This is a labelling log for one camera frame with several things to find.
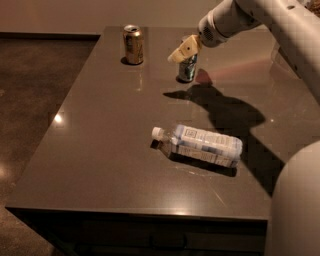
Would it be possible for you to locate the gold soda can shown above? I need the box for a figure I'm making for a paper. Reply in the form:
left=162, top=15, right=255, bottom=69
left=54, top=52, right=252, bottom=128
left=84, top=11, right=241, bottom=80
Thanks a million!
left=123, top=24, right=144, bottom=65

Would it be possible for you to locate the clear plastic water bottle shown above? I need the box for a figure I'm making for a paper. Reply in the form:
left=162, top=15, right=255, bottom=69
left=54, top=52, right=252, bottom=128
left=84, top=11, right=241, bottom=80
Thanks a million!
left=152, top=124, right=243, bottom=168

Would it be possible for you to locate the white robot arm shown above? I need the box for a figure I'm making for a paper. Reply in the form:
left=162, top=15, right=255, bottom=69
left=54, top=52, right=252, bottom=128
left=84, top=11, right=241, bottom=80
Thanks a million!
left=168, top=0, right=320, bottom=256

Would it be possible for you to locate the black drawer handle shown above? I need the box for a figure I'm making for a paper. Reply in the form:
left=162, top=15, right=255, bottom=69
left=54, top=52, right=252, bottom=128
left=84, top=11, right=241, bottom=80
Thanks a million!
left=149, top=233, right=187, bottom=250

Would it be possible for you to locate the silver blue redbull can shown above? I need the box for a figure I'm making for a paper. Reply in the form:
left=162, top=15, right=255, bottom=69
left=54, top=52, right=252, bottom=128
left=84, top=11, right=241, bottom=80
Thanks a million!
left=178, top=54, right=198, bottom=83

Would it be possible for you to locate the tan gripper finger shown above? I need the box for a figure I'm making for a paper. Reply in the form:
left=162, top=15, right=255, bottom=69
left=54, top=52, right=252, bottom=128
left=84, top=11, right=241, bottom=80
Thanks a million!
left=167, top=35, right=202, bottom=63

